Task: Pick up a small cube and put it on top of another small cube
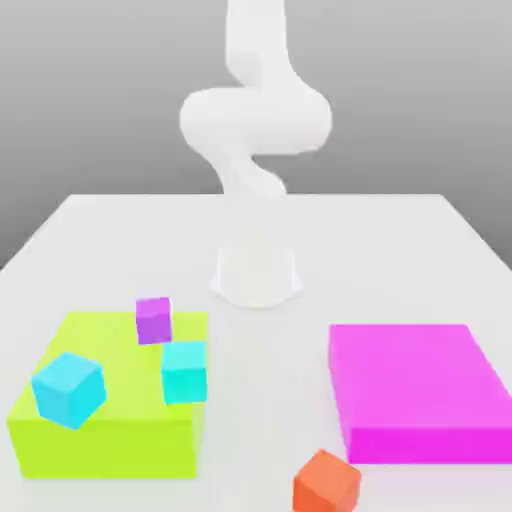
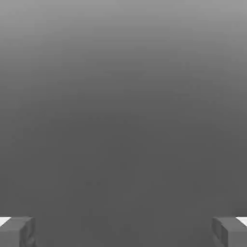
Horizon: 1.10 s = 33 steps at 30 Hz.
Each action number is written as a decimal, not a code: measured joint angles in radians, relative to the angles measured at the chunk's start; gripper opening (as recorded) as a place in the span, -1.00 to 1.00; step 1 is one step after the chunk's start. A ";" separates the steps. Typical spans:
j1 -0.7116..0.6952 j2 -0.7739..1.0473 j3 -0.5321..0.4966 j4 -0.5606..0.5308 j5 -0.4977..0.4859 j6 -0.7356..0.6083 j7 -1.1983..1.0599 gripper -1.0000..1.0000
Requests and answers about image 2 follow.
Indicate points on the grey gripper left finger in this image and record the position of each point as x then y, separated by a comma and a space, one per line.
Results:
15, 231

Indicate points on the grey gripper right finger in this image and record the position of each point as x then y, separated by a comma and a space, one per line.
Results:
231, 231

